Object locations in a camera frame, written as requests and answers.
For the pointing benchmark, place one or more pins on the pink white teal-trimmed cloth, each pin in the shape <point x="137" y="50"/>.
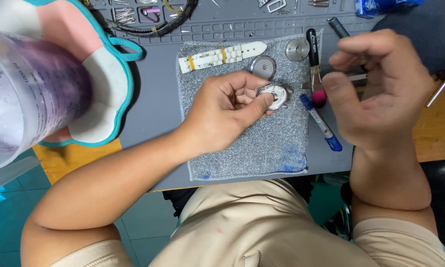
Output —
<point x="107" y="78"/>

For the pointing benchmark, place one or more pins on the round silver metal disc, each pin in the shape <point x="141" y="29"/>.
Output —
<point x="297" y="49"/>

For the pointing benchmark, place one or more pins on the black chair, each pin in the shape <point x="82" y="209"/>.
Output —
<point x="444" y="200"/>

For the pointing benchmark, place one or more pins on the round silver watch case back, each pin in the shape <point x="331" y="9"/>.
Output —
<point x="264" y="67"/>

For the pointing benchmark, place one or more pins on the silver metal rod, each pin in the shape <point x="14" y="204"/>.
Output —
<point x="443" y="86"/>

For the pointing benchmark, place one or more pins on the silver white watch case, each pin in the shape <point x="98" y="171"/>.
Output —
<point x="278" y="97"/>

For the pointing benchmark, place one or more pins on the pile of metal pins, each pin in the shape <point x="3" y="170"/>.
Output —
<point x="123" y="15"/>

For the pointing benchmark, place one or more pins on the clear plastic measuring jug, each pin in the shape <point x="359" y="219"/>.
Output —
<point x="29" y="96"/>

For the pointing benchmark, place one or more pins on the blue plastic packet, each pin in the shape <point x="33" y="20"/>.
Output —
<point x="378" y="7"/>

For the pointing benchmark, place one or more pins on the person's right hand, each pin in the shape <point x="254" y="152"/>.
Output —
<point x="385" y="100"/>

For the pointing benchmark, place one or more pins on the blue pen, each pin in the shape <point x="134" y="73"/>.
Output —
<point x="320" y="122"/>

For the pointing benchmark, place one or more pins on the silver metal buckle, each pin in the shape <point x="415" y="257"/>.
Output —
<point x="276" y="5"/>

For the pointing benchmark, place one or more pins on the grey woven cloth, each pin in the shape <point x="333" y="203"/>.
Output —
<point x="267" y="148"/>

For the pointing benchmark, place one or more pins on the dark blue fabric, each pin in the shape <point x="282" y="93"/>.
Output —
<point x="430" y="33"/>

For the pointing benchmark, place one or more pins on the person's left hand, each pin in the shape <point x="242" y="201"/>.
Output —
<point x="215" y="118"/>

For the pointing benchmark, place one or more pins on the pink metal clip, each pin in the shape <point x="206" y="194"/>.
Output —
<point x="151" y="14"/>

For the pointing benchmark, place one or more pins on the dark grey pen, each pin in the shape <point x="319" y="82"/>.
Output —
<point x="338" y="28"/>

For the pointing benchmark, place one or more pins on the grey silicone work mat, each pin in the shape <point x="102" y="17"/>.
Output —
<point x="152" y="92"/>

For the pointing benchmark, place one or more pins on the person's beige clothing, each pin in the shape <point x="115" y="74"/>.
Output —
<point x="252" y="230"/>

